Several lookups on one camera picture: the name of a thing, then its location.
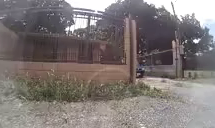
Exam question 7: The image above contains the concrete pillar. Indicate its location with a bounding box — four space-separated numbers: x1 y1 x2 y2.
123 16 139 85

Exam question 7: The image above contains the dark vehicle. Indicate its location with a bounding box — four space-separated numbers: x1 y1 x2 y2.
135 63 146 79

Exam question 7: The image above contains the grey gravel ground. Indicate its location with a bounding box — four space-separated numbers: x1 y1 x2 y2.
0 76 215 128

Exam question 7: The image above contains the strip of weeds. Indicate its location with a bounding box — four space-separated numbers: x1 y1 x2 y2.
13 70 170 103

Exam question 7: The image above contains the large dark tree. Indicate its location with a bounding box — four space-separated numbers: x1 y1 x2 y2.
100 0 215 58

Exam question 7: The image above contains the utility pole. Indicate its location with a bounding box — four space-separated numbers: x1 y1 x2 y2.
170 1 185 79

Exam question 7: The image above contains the grey asphalt road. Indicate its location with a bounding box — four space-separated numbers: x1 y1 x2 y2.
168 80 215 128

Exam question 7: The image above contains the brick wall with metal fence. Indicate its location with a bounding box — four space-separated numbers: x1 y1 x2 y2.
0 6 129 83

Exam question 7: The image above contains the low grey wall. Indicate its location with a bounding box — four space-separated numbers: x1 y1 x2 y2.
143 49 178 79

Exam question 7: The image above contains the low pale wall with hedge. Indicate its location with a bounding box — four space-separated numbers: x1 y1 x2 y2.
183 49 215 80

